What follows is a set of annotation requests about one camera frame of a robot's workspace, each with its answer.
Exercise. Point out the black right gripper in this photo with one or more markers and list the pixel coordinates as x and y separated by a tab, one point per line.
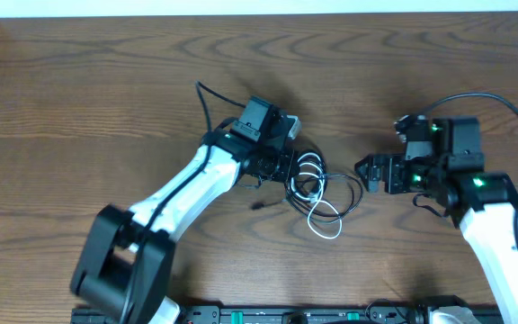
395	184

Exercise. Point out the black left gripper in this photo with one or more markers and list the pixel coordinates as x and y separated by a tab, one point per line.
289	166

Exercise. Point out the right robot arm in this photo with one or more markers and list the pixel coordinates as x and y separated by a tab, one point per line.
444	161

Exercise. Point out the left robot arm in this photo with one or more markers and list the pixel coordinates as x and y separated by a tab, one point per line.
125	266

